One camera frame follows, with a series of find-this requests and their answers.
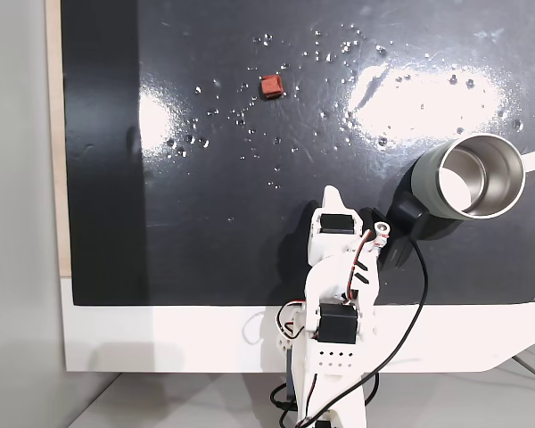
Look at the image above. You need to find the grey steel cup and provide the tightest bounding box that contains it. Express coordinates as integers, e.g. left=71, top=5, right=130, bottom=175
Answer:
left=408, top=133, right=535, bottom=222

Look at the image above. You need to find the grey table clamp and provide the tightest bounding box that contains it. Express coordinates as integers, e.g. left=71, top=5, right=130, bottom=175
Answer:
left=285, top=345, right=298, bottom=402

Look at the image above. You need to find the black oval camera box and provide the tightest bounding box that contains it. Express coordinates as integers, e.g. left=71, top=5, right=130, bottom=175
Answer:
left=378, top=199, right=431, bottom=274

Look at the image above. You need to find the black camera cable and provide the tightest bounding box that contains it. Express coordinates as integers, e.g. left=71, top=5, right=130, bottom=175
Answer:
left=269, top=238, right=429, bottom=428

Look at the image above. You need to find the red white black servo wire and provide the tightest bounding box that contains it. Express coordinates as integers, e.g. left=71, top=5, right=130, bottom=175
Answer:
left=345, top=229, right=375, bottom=309
left=273, top=300, right=307, bottom=342

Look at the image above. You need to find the black table mat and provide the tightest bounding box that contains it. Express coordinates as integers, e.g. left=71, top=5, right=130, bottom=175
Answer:
left=60, top=0, right=535, bottom=308

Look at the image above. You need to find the red cube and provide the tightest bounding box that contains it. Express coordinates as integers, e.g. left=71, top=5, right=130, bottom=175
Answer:
left=259, top=75, right=284, bottom=101

